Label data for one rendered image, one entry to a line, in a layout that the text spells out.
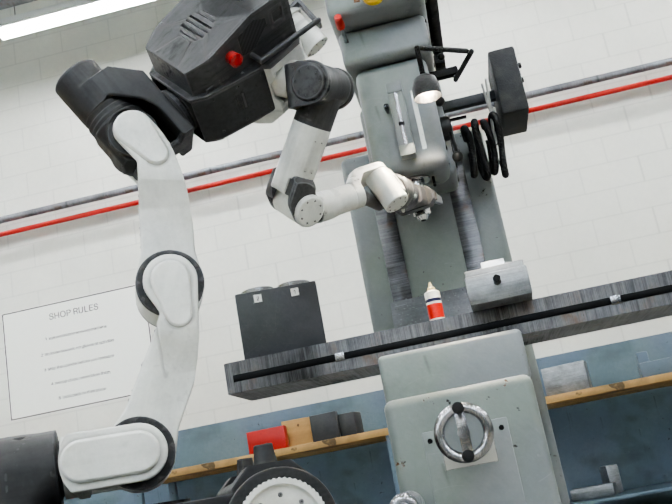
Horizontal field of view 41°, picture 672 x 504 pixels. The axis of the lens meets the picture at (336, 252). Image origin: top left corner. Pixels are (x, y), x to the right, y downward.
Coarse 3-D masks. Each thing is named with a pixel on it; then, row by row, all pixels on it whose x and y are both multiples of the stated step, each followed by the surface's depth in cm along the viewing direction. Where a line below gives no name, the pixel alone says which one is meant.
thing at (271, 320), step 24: (264, 288) 245; (288, 288) 243; (312, 288) 243; (240, 312) 241; (264, 312) 241; (288, 312) 241; (312, 312) 241; (264, 336) 239; (288, 336) 239; (312, 336) 239
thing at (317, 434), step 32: (640, 352) 577; (544, 384) 587; (576, 384) 580; (608, 384) 550; (640, 384) 547; (320, 416) 605; (352, 416) 604; (288, 448) 574; (320, 448) 575; (608, 480) 573
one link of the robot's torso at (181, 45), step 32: (192, 0) 203; (224, 0) 199; (256, 0) 197; (160, 32) 202; (192, 32) 211; (224, 32) 194; (256, 32) 198; (288, 32) 205; (160, 64) 200; (192, 64) 193; (224, 64) 196; (256, 64) 201; (192, 96) 198; (224, 96) 200; (256, 96) 205; (224, 128) 205
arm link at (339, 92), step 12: (336, 72) 200; (336, 84) 198; (348, 84) 204; (336, 96) 201; (348, 96) 206; (312, 108) 201; (324, 108) 201; (336, 108) 203; (300, 120) 202; (312, 120) 201; (324, 120) 202
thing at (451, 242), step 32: (352, 160) 291; (448, 192) 283; (480, 192) 281; (384, 224) 284; (416, 224) 282; (448, 224) 281; (480, 224) 279; (384, 256) 281; (416, 256) 280; (448, 256) 278; (480, 256) 276; (384, 288) 280; (416, 288) 278; (448, 288) 276; (384, 320) 277; (544, 416) 263
